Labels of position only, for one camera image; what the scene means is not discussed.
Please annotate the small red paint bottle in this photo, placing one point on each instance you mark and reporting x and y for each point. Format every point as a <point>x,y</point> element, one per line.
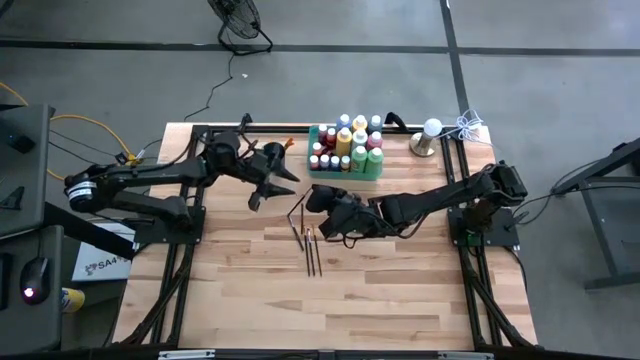
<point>330,138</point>

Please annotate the large white paint bottle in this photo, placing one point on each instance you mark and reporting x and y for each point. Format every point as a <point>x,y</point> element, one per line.
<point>359,139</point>

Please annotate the black computer mouse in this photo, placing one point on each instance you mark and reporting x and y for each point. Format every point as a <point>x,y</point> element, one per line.
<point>35,277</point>

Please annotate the white printed box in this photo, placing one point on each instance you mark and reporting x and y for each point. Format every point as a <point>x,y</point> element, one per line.
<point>102,267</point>

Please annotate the black floor fan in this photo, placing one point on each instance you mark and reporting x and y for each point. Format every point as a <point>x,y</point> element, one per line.
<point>240,20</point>

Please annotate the small dark blue paint bottle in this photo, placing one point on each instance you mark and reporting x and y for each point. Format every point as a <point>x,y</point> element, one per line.
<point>334,163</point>

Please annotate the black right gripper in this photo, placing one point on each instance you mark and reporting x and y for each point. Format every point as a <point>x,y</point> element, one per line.
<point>350,217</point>

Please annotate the dark desk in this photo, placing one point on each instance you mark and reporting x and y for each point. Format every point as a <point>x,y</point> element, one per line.
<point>45,325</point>

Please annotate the black table clamp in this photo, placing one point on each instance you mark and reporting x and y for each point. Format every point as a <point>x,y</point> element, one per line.
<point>400,121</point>
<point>245,120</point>

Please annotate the yellow can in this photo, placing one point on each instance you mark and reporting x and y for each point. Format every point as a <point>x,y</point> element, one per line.
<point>73,300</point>

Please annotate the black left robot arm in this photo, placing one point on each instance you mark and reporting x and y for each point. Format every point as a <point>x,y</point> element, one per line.
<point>150,172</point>

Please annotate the black metal table stand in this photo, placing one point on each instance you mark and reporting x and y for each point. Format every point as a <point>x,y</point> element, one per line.
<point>599,235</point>

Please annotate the large rose red paint bottle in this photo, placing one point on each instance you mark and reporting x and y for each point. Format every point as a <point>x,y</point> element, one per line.
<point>374,142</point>

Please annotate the small yellow paint bottle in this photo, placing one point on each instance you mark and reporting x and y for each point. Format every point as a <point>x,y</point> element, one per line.
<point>345,163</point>

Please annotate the translucent teal plastic bin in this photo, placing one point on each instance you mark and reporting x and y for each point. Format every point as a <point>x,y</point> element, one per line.
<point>340,175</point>

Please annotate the orange fan-tip paintbrush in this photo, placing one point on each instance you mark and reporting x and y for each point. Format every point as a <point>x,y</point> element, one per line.
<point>289,144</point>

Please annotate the grey desk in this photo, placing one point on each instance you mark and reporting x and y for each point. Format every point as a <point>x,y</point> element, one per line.
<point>25,175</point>

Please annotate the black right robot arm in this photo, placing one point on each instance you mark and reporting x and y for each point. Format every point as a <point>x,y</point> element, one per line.
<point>450,195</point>

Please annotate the white globe brass lamp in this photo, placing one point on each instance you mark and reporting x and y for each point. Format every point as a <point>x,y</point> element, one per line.
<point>432,127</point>

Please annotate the large green paint bottle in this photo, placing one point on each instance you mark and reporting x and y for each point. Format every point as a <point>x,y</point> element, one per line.
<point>374,162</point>
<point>358,159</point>

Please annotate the small orange paint bottle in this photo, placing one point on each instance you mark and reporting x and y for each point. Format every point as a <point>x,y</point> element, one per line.
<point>316,148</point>

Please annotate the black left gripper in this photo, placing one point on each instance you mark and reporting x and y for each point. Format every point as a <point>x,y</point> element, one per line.
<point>265,175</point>

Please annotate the small purple paint bottle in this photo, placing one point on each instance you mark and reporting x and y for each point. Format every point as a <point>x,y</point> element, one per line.
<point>324,161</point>

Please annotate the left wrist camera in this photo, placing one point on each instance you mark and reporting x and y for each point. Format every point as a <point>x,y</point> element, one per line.
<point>255,162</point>

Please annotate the large dark teal paint bottle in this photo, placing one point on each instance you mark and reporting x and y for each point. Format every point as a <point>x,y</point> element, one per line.
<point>375,123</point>

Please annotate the large blue paint bottle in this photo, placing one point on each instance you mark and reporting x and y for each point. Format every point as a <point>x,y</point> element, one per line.
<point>343,121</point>

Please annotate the small magenta paint bottle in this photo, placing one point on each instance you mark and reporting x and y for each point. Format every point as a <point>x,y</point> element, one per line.
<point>322,132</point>

